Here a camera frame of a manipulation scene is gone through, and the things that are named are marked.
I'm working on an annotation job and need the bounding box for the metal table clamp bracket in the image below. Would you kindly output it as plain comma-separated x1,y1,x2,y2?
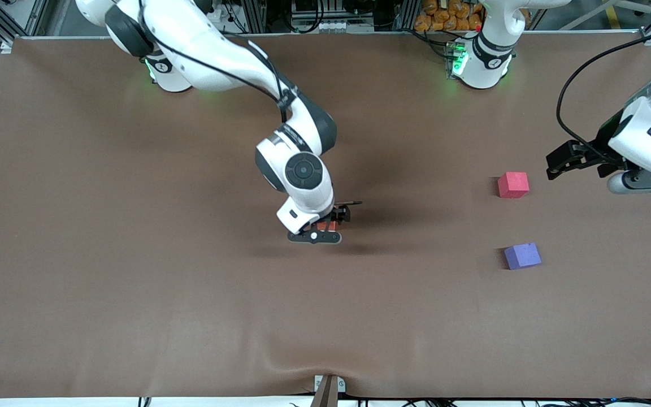
313,374,347,407

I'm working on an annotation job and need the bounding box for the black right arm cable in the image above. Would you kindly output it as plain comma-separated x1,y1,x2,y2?
136,0,363,207

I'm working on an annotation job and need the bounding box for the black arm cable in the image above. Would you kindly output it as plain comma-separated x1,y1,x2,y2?
136,0,363,207
555,34,651,164

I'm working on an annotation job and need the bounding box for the red foam block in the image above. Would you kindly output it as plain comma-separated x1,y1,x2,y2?
497,172,530,199

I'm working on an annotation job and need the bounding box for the purple foam block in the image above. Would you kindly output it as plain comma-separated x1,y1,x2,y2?
504,243,543,271

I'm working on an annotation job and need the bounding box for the white power strip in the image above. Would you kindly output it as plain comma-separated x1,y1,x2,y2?
207,3,233,24

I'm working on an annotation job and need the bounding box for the brown table cloth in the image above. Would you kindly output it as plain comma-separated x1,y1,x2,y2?
0,31,651,399

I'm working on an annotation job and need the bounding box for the aluminium frame post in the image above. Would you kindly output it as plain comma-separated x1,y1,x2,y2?
240,0,270,33

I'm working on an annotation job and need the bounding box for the white terminal block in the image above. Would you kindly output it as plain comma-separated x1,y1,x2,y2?
314,20,376,33

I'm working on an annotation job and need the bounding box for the pile of orange objects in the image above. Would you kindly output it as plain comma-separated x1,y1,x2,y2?
414,0,484,32

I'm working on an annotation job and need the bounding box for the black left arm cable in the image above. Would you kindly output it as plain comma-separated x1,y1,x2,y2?
555,34,651,164

